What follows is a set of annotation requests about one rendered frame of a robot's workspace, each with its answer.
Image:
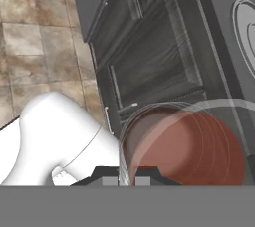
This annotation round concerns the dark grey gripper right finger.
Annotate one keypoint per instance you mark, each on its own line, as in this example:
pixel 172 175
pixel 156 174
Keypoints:
pixel 148 172

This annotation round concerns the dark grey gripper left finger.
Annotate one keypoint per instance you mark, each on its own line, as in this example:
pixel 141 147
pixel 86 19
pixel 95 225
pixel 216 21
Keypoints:
pixel 105 173

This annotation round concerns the clear container with red contents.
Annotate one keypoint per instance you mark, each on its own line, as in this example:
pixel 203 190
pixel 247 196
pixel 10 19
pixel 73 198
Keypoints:
pixel 196 151

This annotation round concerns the dark oven door with window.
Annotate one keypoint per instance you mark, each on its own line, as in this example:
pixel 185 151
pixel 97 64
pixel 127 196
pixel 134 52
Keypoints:
pixel 152 55

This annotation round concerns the dark grey oven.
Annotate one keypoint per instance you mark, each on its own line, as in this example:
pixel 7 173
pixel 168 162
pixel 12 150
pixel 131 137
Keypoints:
pixel 132 81

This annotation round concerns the dark grey hob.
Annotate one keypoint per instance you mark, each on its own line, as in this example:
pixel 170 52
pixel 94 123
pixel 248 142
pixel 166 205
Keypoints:
pixel 239 38

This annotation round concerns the dark grey cupboard run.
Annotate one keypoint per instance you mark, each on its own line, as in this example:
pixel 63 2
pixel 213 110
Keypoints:
pixel 106 5

